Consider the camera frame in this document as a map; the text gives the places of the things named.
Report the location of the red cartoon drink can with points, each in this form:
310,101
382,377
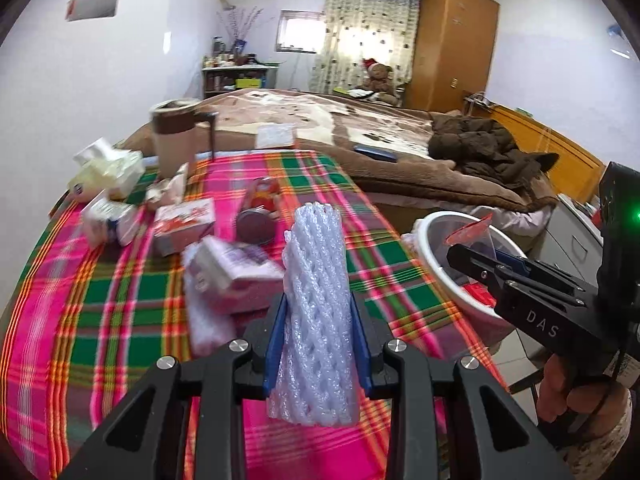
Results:
259,213

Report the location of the pink crumpled wrapper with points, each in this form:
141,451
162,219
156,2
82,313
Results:
168,191

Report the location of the cluttered shelf unit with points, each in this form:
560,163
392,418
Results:
229,69

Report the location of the orange tissue box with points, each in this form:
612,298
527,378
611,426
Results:
275,136

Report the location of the patterned window curtain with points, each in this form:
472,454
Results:
357,30

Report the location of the white trash bin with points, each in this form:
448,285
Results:
472,298

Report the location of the right hand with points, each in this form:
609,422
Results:
556,396

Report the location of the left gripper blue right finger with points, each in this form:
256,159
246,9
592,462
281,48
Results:
361,327

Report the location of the wooden wardrobe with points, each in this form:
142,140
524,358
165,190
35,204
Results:
455,42

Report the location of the dark brown jacket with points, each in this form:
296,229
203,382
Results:
481,147

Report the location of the dried branches in vase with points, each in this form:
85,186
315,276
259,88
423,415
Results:
237,23

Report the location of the white foam fruit net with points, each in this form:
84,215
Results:
316,383

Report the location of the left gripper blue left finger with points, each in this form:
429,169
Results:
277,314

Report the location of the red strawberry milk carton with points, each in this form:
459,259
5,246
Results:
178,226

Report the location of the colourful plaid tablecloth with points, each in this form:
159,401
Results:
85,323

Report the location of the brown bear blanket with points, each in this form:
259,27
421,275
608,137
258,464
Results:
350,135

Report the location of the small window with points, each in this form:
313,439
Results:
300,32

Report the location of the bed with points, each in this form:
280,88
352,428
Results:
400,185

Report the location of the pink brown lidded mug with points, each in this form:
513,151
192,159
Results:
175,134

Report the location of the blue phone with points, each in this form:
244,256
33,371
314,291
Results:
375,153

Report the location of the soft tissue pack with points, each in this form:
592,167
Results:
103,168

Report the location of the teddy bear with hat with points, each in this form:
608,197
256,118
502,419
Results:
379,80

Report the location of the purple grape milk carton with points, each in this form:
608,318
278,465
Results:
234,278

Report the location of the wooden headboard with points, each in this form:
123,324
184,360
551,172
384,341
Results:
577,172

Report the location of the small white plastic packet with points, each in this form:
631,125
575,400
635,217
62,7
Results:
105,222

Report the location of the grey drawer cabinet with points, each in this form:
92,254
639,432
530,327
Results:
570,241

